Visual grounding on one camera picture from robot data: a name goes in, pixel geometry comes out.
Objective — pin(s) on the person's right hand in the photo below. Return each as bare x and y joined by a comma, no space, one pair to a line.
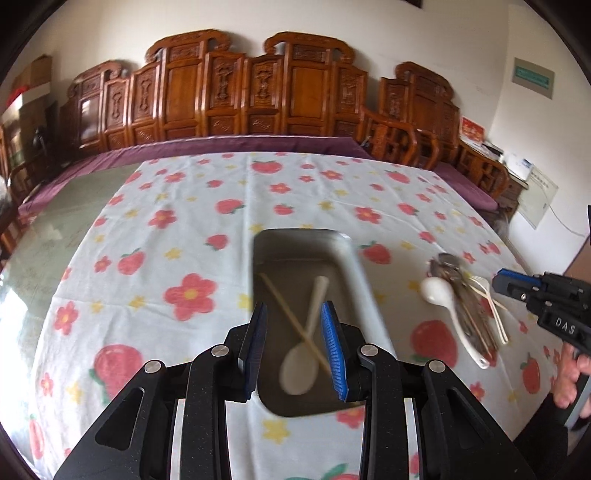
568,378

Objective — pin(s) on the white ceramic spoon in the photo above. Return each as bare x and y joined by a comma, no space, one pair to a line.
436,290

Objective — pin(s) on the white and blue box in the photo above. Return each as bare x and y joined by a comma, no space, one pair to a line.
517,165

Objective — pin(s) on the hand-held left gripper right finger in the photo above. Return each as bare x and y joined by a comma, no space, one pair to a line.
333,350

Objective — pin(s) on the cardboard box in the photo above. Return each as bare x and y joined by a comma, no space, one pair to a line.
33,73

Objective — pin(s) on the person's right forearm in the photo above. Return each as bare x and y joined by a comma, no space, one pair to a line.
547,429

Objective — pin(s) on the metal tray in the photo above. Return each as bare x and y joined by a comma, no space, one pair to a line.
295,249

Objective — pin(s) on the red box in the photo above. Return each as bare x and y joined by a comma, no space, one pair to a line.
472,131

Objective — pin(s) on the white wall poster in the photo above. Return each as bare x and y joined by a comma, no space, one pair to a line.
538,196

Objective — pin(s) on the long white plastic spoon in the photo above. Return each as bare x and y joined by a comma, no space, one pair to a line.
299,369

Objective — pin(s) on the metal spoon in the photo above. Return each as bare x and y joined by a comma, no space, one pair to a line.
446,264

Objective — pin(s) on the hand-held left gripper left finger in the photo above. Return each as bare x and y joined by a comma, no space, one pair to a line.
253,350

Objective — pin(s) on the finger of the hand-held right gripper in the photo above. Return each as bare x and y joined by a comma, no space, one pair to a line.
510,288
517,278

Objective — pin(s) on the tan wooden chopstick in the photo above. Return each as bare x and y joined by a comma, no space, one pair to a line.
286,309

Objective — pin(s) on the carved wooden chair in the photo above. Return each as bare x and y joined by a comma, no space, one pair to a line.
429,101
304,87
184,92
97,110

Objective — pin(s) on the wooden armchair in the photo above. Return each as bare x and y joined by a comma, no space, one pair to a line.
392,138
480,168

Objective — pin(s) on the green wall sign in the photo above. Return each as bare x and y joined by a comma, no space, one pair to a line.
533,77

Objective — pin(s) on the pale wooden chopstick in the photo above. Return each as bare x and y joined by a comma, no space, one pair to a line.
501,328

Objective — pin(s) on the dark cabinet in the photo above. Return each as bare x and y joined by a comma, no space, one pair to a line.
39,124

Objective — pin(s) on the floral white tablecloth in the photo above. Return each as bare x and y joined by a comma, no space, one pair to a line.
184,221

